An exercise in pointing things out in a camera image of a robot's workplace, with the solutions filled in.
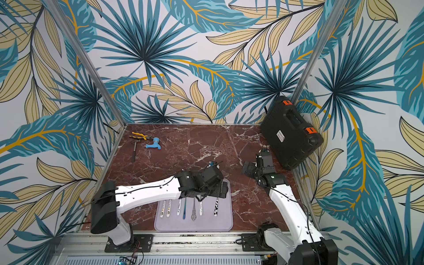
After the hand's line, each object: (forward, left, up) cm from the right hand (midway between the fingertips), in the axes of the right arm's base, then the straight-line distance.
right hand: (252, 167), depth 83 cm
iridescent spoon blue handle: (-15, +34, -13) cm, 40 cm away
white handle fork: (-14, +37, -13) cm, 42 cm away
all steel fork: (-18, +30, -14) cm, 38 cm away
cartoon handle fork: (-15, +45, -12) cm, 49 cm away
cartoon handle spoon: (-16, +42, -13) cm, 47 cm away
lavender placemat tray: (-21, +15, -15) cm, 30 cm away
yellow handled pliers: (+32, +65, -11) cm, 74 cm away
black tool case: (+15, -22, +6) cm, 28 cm away
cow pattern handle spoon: (-15, +18, -13) cm, 27 cm away
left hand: (-11, +17, 0) cm, 21 cm away
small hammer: (+22, +69, -13) cm, 74 cm away
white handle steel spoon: (-15, +26, -12) cm, 33 cm away
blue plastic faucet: (+25, +56, -11) cm, 63 cm away
